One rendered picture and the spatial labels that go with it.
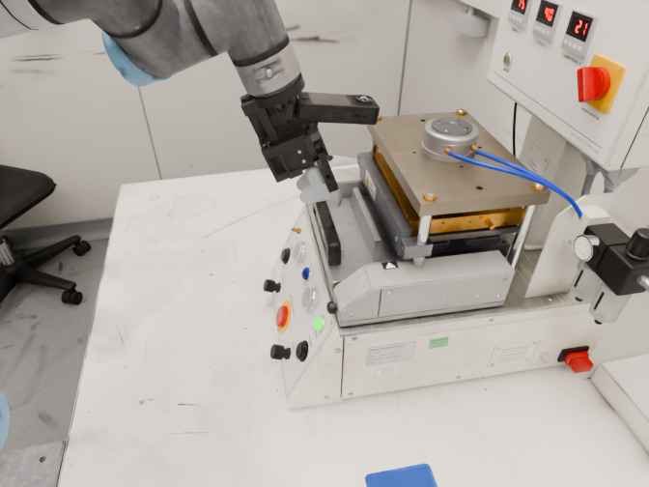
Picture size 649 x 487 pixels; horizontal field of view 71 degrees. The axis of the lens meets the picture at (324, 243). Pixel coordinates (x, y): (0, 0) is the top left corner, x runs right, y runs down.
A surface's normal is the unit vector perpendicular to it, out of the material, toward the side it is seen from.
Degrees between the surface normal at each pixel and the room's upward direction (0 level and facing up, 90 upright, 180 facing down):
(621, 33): 90
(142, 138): 90
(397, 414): 0
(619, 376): 0
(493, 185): 0
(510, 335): 90
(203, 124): 90
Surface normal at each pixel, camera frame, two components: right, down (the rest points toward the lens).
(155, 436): 0.00, -0.78
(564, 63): -0.98, 0.11
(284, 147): 0.18, 0.61
